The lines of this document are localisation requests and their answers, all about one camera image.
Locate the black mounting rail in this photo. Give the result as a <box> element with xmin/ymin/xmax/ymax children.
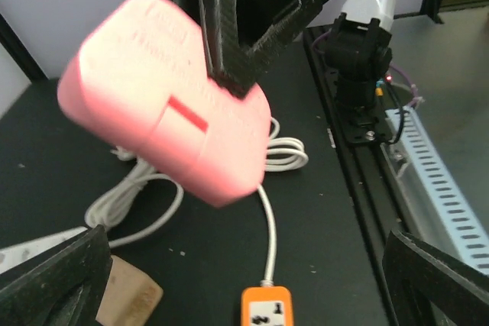
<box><xmin>303</xmin><ymin>26</ymin><xmax>419</xmax><ymax>325</ymax></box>

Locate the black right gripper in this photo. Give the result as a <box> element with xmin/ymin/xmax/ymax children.
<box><xmin>174</xmin><ymin>0</ymin><xmax>329</xmax><ymax>98</ymax></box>

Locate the white power strip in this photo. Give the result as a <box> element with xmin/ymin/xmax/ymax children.
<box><xmin>0</xmin><ymin>227</ymin><xmax>87</xmax><ymax>273</ymax></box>

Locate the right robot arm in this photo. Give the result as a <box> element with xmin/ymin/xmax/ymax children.
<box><xmin>173</xmin><ymin>0</ymin><xmax>396</xmax><ymax>109</ymax></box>

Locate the pink plug adapter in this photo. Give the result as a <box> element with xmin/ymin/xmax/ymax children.
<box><xmin>57</xmin><ymin>0</ymin><xmax>270</xmax><ymax>207</ymax></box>

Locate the beige cube plug adapter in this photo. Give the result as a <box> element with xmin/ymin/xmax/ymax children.
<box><xmin>96</xmin><ymin>255</ymin><xmax>164</xmax><ymax>326</ymax></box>

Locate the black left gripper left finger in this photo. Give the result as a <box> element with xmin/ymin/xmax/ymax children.
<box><xmin>1</xmin><ymin>226</ymin><xmax>112</xmax><ymax>325</ymax></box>

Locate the black right frame post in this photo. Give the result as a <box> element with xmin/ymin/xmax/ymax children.
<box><xmin>0</xmin><ymin>15</ymin><xmax>47</xmax><ymax>81</ymax></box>

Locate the white power strip cable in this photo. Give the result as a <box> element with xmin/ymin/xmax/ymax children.
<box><xmin>83</xmin><ymin>118</ymin><xmax>309</xmax><ymax>288</ymax></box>

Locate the light blue slotted cable duct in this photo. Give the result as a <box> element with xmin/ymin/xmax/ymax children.
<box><xmin>383</xmin><ymin>107</ymin><xmax>488</xmax><ymax>275</ymax></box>

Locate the orange power strip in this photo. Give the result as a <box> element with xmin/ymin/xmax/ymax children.
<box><xmin>241</xmin><ymin>286</ymin><xmax>294</xmax><ymax>326</ymax></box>

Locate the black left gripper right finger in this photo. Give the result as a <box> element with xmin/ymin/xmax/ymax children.
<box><xmin>382</xmin><ymin>231</ymin><xmax>488</xmax><ymax>325</ymax></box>

